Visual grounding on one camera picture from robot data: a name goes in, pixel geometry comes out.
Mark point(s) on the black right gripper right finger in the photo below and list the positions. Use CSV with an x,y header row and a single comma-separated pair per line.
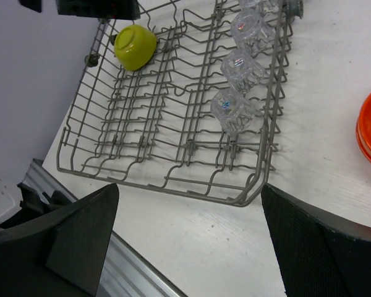
x,y
318,253

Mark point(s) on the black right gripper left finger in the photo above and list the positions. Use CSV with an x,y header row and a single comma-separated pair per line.
x,y
27,258

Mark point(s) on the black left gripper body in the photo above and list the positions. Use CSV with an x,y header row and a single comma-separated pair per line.
x,y
99,9

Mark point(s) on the lime green bowl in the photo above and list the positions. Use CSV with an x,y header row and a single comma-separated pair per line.
x,y
134,46

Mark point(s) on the grey wire dish rack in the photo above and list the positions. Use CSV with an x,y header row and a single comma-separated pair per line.
x,y
152,128

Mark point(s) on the clear glass cup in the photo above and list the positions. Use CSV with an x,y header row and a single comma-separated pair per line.
x,y
243,72
263,6
232,110
251,33

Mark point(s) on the aluminium mounting rail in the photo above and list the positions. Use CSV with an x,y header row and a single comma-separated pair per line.
x,y
87,245

